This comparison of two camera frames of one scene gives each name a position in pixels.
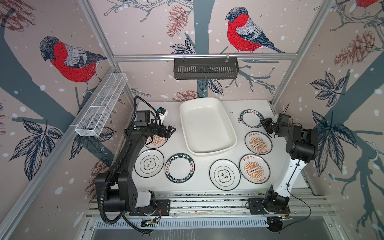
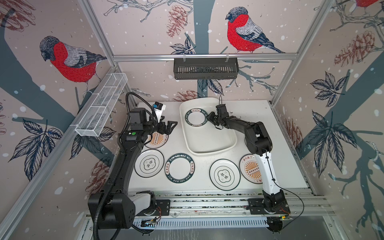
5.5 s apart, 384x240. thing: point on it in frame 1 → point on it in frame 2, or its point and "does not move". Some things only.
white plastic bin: x=206 y=125 does not move
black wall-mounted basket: x=205 y=69 does not move
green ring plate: x=252 y=118 → x=196 y=117
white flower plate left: x=148 y=163 does not move
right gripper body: x=275 y=125 → x=220 y=118
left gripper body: x=155 y=129 does not move
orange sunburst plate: x=157 y=141 does not move
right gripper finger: x=269 y=129 → x=214 y=121
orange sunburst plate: x=254 y=168 does not move
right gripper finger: x=267 y=121 → x=211 y=116
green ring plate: x=179 y=168 does not move
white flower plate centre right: x=225 y=174 does not move
